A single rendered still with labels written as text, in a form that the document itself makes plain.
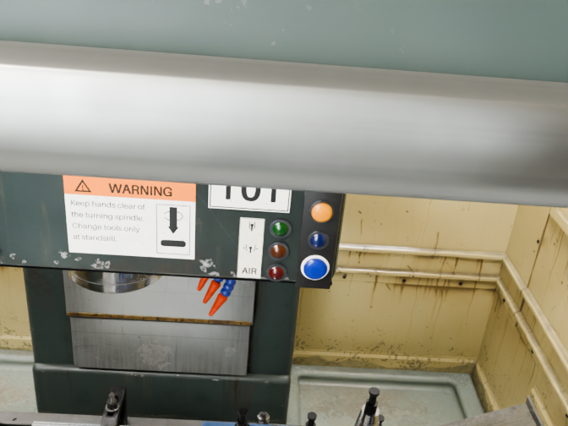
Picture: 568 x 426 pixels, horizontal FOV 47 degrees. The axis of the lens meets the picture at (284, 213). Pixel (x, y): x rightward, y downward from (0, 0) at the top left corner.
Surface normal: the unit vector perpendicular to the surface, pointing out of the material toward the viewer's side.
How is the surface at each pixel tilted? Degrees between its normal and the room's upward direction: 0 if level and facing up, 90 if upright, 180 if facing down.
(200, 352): 91
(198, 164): 90
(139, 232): 90
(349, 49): 90
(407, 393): 0
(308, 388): 0
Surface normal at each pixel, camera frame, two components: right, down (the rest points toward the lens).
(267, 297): 0.02, 0.46
